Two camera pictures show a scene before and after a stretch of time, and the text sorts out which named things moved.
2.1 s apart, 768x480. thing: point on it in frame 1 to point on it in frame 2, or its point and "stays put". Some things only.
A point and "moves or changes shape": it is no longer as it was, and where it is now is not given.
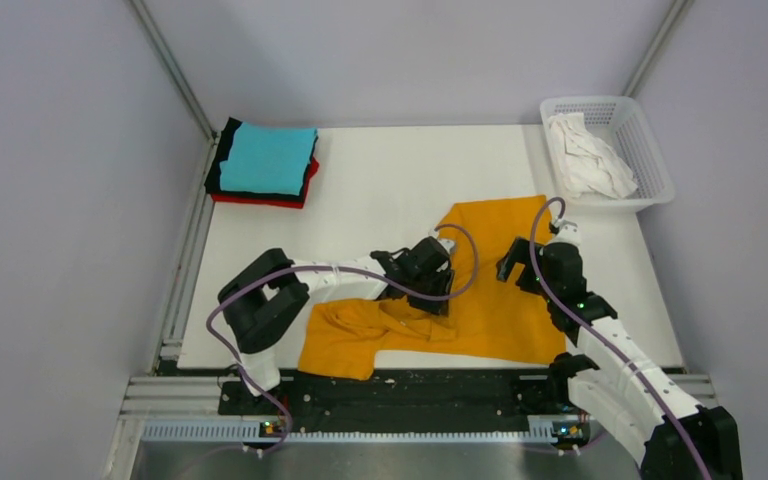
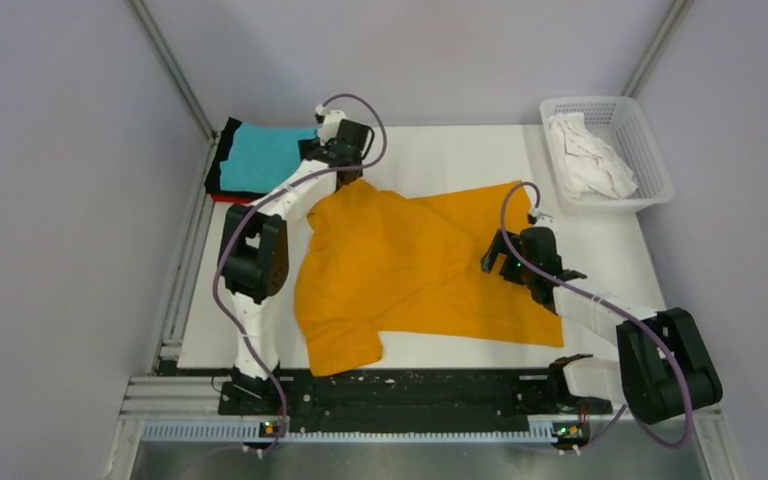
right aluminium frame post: [676, 15] stays put
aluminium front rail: [191, 409] stays put
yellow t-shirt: [486, 310] moves or changes shape
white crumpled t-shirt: [588, 163] stays put
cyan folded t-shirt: [268, 159] stays put
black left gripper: [444, 279] to [319, 146]
